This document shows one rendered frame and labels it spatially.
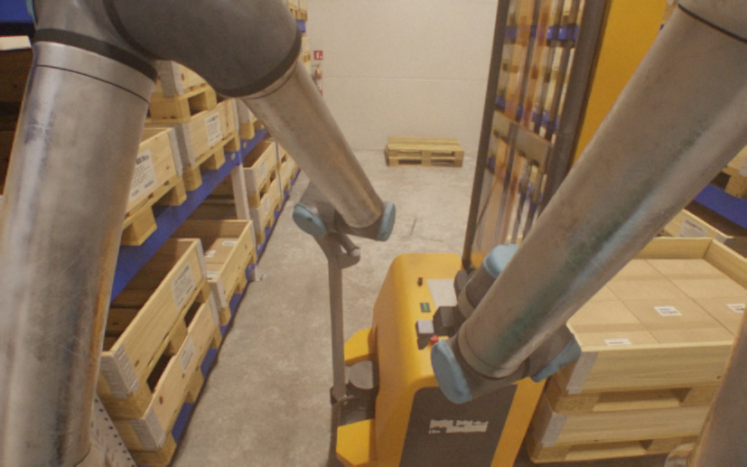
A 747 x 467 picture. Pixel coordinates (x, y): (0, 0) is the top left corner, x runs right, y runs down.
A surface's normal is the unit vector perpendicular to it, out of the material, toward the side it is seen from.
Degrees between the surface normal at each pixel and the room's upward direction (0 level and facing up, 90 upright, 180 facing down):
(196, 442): 0
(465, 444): 90
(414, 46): 90
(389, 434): 90
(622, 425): 90
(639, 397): 0
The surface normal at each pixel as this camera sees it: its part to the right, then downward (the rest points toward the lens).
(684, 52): -0.95, 0.08
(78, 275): 0.85, 0.18
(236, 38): 0.37, 0.53
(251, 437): 0.02, -0.88
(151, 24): -0.15, 0.75
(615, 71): 0.02, 0.47
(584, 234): -0.74, 0.41
